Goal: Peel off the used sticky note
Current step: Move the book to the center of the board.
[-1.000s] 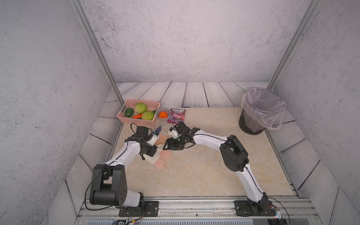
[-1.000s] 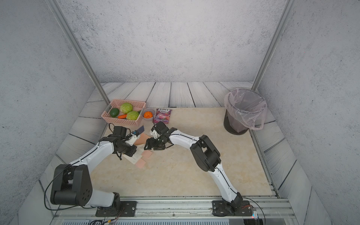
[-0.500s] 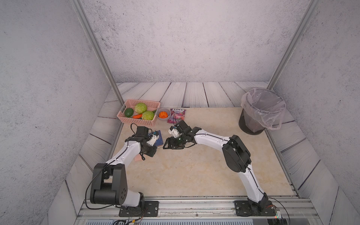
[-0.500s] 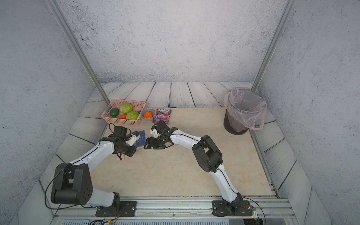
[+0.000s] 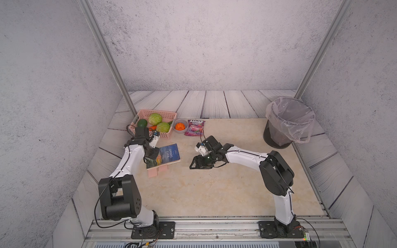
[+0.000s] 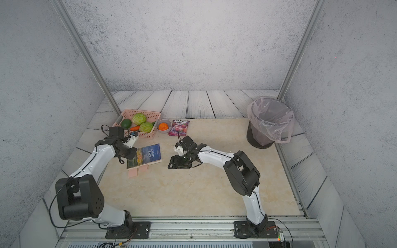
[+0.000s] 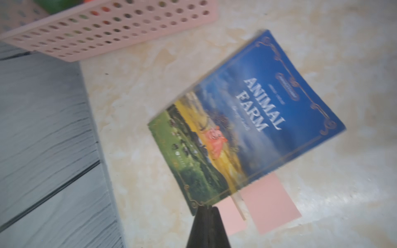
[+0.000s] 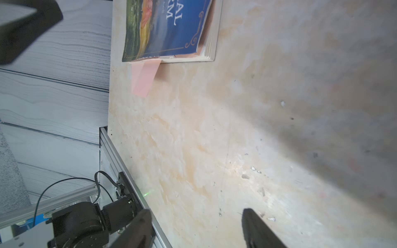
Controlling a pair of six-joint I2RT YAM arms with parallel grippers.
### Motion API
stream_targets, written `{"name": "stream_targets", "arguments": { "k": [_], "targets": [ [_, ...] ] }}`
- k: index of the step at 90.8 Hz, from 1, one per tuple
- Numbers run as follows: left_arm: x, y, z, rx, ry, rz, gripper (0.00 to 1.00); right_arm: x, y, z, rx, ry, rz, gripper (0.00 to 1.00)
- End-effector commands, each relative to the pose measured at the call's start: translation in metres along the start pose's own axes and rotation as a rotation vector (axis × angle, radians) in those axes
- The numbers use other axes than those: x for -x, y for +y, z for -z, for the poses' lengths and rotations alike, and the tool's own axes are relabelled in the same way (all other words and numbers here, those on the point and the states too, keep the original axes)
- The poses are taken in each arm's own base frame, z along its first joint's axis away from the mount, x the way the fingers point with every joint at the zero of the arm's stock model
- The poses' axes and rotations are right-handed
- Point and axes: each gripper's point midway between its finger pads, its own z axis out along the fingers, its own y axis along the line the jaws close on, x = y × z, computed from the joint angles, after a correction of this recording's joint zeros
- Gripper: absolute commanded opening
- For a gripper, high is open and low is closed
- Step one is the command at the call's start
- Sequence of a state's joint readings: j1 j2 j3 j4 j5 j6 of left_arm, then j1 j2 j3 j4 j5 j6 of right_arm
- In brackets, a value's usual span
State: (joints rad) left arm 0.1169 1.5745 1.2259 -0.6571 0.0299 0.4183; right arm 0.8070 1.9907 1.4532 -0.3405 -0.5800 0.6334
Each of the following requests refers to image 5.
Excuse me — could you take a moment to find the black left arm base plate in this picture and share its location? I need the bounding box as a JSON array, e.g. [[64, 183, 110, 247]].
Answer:
[[131, 221, 176, 240]]

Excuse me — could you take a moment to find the pink sticky note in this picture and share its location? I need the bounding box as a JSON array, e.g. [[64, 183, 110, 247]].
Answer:
[[158, 165, 169, 172], [147, 168, 158, 178]]

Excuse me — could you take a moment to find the green cabbage front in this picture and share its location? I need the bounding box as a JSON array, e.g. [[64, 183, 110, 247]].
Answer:
[[156, 122, 171, 133]]

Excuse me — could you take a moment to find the black bin with plastic bag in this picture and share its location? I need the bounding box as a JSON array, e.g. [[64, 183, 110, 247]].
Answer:
[[263, 97, 316, 149]]

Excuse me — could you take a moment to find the silver aluminium frame rail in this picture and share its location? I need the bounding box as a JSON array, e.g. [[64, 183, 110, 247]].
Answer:
[[82, 216, 356, 248]]

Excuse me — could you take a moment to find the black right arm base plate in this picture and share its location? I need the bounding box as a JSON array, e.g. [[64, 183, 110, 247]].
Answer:
[[258, 219, 306, 239]]

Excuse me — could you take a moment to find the left vertical aluminium post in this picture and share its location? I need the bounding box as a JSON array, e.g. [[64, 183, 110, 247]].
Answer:
[[78, 0, 137, 116]]

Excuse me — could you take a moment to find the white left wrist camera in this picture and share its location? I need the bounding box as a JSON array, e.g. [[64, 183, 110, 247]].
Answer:
[[149, 131, 160, 148]]

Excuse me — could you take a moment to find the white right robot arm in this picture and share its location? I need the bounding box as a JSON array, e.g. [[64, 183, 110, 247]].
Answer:
[[189, 136, 296, 226]]

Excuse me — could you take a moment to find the small bowl with orange food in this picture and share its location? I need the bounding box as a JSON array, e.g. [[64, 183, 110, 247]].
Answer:
[[172, 119, 188, 134]]

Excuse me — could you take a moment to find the blue Animal Farm book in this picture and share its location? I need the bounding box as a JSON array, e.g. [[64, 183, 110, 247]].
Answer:
[[146, 144, 181, 169]]

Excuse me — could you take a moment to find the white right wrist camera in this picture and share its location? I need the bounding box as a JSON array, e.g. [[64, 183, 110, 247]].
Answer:
[[194, 144, 209, 157]]

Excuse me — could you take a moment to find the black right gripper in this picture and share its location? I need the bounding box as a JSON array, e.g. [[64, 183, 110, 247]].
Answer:
[[188, 151, 217, 169]]

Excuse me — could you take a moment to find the right vertical aluminium post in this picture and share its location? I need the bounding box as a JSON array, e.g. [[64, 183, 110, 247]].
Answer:
[[294, 0, 354, 99]]

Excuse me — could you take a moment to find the pink plastic basket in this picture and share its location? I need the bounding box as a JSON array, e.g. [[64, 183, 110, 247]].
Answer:
[[128, 109, 177, 139]]

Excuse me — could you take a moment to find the green cabbage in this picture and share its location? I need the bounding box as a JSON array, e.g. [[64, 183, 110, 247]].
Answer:
[[147, 113, 162, 126], [156, 122, 171, 133]]

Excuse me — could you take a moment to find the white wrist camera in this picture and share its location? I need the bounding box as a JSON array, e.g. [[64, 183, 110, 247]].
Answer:
[[194, 144, 209, 157], [149, 131, 160, 148]]

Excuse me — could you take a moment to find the vertical aluminium post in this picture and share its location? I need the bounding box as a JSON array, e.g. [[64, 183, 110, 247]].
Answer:
[[294, 0, 354, 99], [78, 0, 137, 116]]

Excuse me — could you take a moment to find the green cabbage rear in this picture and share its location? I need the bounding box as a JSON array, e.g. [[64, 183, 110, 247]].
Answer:
[[147, 113, 162, 126]]

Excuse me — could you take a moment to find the dark green avocado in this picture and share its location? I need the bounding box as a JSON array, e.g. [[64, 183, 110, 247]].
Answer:
[[136, 119, 148, 128]]

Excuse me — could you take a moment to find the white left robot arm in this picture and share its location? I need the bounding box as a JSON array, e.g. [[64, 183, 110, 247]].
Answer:
[[96, 127, 160, 232]]

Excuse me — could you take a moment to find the purple snack packet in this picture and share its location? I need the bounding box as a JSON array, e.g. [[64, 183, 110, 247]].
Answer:
[[185, 119, 205, 136]]

